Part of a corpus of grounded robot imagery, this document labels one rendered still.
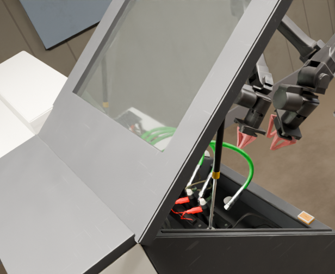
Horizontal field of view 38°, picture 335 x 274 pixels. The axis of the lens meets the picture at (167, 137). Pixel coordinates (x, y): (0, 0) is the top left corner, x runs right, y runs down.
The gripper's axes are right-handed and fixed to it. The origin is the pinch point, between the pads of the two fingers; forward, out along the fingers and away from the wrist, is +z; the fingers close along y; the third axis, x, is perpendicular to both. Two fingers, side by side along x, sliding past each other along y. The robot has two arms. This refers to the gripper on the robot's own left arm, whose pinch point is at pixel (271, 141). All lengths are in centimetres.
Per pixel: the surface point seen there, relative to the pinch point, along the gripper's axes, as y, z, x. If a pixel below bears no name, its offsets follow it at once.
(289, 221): 4.0, 31.2, 27.8
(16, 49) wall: -151, 116, -71
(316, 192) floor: -75, 96, 120
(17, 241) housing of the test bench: 30, 29, -66
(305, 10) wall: -221, 54, 128
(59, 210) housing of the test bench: 22, 23, -57
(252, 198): -12.1, 41.8, 22.4
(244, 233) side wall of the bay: 27.4, 10.5, -9.0
